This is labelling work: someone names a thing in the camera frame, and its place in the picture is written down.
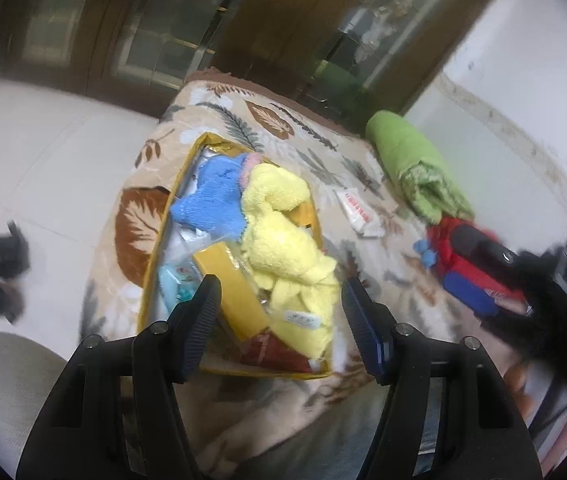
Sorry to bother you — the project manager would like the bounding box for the red bag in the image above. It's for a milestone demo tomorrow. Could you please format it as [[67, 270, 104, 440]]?
[[426, 217, 527, 318]]

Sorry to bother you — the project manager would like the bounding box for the white foam box yellow taped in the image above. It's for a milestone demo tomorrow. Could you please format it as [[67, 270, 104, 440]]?
[[136, 131, 337, 378]]

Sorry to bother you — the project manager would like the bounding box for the white packet red print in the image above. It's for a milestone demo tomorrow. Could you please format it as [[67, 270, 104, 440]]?
[[337, 187, 385, 238]]

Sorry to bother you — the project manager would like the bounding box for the yellow packet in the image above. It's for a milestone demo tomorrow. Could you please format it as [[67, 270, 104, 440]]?
[[192, 244, 277, 343]]

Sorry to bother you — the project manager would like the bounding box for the teal wipes packet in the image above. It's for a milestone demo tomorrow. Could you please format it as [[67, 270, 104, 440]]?
[[156, 257, 204, 318]]

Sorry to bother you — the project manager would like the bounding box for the leaf printed blanket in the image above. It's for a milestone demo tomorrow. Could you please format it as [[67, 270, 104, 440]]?
[[76, 67, 539, 466]]

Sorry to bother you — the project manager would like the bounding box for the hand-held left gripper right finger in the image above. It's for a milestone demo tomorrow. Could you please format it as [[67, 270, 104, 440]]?
[[341, 276, 544, 480]]

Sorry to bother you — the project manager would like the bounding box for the blue fluffy towel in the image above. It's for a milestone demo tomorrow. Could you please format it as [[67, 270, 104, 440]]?
[[170, 154, 250, 241]]

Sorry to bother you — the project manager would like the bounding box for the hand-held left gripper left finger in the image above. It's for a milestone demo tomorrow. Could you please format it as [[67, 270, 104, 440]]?
[[16, 274, 223, 480]]

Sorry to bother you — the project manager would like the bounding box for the plain white packet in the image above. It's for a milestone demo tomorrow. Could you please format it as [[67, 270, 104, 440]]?
[[166, 227, 224, 263]]

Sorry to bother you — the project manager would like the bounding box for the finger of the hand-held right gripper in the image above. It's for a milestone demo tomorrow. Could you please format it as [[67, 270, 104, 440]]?
[[442, 269, 537, 328], [451, 224, 521, 273]]

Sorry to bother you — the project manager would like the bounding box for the wooden glass door cabinet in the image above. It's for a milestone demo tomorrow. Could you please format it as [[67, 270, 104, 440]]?
[[0, 0, 509, 126]]

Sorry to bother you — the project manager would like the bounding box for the small blue plush toy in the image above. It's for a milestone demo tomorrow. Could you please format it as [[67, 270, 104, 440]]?
[[412, 239, 439, 268]]

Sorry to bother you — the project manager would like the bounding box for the red fabric pouch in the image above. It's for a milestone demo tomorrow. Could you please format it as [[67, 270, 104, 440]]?
[[241, 330, 314, 373]]

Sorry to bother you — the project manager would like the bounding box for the person's right hand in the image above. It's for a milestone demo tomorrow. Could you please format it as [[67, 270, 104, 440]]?
[[506, 364, 535, 411]]

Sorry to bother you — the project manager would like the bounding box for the green rolled blanket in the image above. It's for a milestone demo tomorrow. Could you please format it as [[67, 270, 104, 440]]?
[[366, 111, 475, 225]]

